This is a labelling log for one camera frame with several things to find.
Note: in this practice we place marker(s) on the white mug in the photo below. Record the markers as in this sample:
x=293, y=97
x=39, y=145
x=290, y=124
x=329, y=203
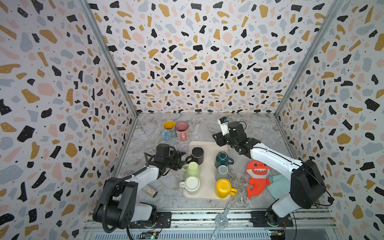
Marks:
x=191, y=185

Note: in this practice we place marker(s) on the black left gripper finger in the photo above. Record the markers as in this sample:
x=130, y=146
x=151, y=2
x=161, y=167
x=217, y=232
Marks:
x=179, y=166
x=178, y=154

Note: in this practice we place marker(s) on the pink mug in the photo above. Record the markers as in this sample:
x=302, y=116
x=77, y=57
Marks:
x=182, y=129

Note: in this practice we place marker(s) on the dark green mug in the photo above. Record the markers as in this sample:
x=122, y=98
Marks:
x=222, y=159

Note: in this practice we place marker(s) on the glittery silver cylinder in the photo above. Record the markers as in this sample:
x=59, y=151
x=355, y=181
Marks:
x=150, y=191

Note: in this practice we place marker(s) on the black mug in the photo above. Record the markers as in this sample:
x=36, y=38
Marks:
x=197, y=156

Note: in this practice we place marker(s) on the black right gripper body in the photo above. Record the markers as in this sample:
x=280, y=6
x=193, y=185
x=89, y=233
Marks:
x=223, y=139

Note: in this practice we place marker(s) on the light green mug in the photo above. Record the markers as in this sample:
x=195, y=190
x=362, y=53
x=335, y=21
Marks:
x=191, y=169

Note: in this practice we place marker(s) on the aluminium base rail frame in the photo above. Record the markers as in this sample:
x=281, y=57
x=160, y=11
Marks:
x=199, y=224

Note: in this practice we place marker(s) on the grey mug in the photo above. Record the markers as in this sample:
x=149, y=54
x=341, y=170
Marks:
x=222, y=172

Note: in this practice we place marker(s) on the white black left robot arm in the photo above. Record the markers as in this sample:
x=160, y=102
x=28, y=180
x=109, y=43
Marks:
x=117, y=207

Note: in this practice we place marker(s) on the aluminium corner post right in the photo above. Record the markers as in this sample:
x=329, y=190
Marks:
x=334, y=9

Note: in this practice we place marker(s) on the metal perforated bracket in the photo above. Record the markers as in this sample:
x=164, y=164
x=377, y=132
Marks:
x=221, y=221

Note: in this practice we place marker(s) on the aluminium corner post left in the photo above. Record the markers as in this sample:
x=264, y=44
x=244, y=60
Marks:
x=84, y=5

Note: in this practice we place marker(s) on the red shark plush toy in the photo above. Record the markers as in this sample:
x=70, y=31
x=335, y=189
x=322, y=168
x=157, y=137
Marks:
x=258, y=172

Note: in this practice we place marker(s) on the blue patterned mug yellow inside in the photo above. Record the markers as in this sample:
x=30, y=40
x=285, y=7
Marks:
x=169, y=132

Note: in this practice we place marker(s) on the beige tray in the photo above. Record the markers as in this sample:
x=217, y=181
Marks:
x=207, y=169

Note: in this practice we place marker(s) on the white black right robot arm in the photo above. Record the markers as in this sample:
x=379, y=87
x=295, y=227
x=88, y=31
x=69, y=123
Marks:
x=307, y=185

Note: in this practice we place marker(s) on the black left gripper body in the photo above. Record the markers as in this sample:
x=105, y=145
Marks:
x=166, y=162

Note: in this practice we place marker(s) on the teal cloth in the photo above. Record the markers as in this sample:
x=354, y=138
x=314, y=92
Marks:
x=279, y=186

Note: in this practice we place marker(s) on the aluminium corner post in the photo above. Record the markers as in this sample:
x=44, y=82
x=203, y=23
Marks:
x=334, y=9
x=84, y=5

